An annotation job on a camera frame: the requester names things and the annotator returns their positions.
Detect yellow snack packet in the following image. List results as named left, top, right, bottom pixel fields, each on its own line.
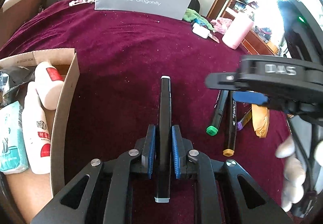
left=251, top=104, right=269, bottom=138

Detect black marker purple cap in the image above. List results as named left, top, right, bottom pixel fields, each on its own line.
left=237, top=109, right=252, bottom=131

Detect black marker yellow cap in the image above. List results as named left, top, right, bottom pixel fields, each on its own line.
left=223, top=91, right=237, bottom=157

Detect black marker green cap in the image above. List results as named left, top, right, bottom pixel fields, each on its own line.
left=206, top=90, right=229, bottom=136

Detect black marker grey cap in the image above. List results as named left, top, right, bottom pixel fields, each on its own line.
left=155, top=76, right=171, bottom=203

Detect white tube red print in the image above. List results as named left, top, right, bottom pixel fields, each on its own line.
left=22, top=82, right=51, bottom=175

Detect teal cartoon tissue pack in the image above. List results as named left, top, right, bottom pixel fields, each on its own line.
left=0, top=101, right=28, bottom=175

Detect black snack bag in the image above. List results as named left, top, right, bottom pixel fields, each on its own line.
left=1, top=66, right=36, bottom=108

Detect white gloved right hand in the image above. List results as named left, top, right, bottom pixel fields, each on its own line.
left=275, top=135, right=305, bottom=212

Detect pink cloth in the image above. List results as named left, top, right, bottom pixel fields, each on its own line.
left=210, top=17, right=233, bottom=35

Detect pink cylindrical tumbler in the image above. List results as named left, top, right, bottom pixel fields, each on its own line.
left=222, top=12, right=254, bottom=49

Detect small white box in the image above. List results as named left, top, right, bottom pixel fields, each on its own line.
left=192, top=22, right=219, bottom=43

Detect green cloth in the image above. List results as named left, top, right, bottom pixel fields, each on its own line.
left=183, top=8, right=215, bottom=31

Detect brown cardboard box tray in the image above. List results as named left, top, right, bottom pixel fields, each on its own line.
left=0, top=48, right=81, bottom=224

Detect maroon velvet bedspread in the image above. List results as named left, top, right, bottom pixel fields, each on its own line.
left=1, top=0, right=288, bottom=223

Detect pink upholstered armchair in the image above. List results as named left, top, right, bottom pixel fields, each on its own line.
left=0, top=0, right=43, bottom=47

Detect pink white braided cord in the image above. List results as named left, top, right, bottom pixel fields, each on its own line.
left=68, top=0, right=96, bottom=7

